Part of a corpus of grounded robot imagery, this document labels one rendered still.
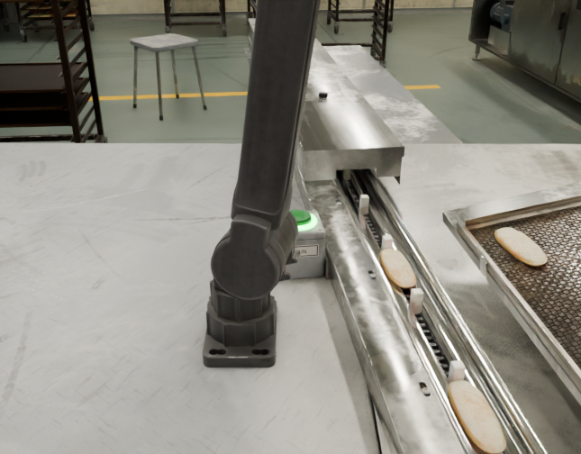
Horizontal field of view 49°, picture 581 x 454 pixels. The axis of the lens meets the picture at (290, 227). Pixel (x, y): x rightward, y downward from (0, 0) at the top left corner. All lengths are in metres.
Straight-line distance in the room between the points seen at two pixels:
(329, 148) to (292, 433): 0.57
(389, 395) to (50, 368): 0.39
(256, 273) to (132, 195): 0.55
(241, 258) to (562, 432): 0.38
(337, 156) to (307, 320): 0.37
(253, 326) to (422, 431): 0.23
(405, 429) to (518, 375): 0.20
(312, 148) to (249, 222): 0.46
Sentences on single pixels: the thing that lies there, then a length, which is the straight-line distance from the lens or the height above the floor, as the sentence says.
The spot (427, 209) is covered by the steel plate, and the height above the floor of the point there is 0.82.
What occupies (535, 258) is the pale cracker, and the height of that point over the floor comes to 0.90.
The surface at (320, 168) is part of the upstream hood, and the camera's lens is 1.11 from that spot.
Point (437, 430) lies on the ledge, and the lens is 0.65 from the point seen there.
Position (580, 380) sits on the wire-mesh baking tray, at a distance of 0.69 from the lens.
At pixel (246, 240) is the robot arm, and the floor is 0.99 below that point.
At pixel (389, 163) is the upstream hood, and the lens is 1.14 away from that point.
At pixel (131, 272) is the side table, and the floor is 0.82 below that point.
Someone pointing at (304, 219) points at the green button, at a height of 0.91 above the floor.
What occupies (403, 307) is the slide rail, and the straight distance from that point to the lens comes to 0.82.
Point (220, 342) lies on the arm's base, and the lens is 0.78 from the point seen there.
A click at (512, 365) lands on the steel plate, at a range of 0.81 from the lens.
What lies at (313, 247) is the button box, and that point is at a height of 0.87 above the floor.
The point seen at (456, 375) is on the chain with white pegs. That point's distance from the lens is 0.71.
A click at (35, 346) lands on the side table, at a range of 0.85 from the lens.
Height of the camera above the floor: 1.32
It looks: 28 degrees down
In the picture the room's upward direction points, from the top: straight up
